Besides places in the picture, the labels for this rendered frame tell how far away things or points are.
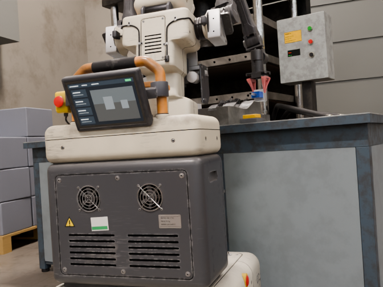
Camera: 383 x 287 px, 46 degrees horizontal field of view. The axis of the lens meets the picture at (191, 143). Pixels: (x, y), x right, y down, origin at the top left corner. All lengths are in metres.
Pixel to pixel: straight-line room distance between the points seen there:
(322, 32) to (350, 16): 2.77
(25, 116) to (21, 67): 1.58
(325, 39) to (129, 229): 1.87
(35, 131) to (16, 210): 0.68
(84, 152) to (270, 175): 0.87
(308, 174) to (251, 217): 0.33
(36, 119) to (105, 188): 2.66
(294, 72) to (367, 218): 1.28
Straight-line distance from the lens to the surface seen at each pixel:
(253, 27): 2.18
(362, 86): 5.50
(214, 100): 3.04
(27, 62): 5.54
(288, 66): 2.91
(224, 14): 1.78
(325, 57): 2.85
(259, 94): 2.12
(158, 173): 1.33
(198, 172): 1.30
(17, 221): 3.80
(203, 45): 3.43
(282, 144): 1.95
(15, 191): 3.77
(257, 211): 2.03
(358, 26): 5.61
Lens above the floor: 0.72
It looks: level
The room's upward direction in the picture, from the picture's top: 4 degrees counter-clockwise
